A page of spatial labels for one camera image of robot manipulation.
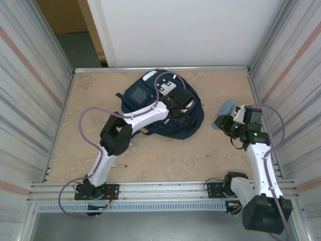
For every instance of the navy blue backpack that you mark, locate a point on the navy blue backpack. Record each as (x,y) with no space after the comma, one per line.
(193,120)

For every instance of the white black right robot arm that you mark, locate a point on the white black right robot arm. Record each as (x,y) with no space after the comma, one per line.
(258,160)

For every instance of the black marker pen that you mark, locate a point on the black marker pen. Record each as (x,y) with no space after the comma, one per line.
(120,166)

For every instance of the white door frame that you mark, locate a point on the white door frame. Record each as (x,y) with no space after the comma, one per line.
(101,30)

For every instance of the aluminium table frame rail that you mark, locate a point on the aluminium table frame rail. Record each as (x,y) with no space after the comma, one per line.
(259,100)
(105,69)
(66,100)

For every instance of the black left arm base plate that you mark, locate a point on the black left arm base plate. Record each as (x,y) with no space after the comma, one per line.
(113,190)

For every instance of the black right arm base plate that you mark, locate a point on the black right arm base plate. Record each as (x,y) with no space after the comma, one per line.
(213,190)

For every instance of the small green circuit board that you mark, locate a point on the small green circuit board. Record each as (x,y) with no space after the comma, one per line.
(99,207)

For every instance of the blue-grey pouch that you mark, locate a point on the blue-grey pouch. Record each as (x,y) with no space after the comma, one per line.
(223,109)

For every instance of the aluminium mounting rail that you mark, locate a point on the aluminium mounting rail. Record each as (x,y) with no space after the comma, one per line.
(163,190)

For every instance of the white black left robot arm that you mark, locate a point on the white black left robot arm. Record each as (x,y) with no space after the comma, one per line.
(148,115)

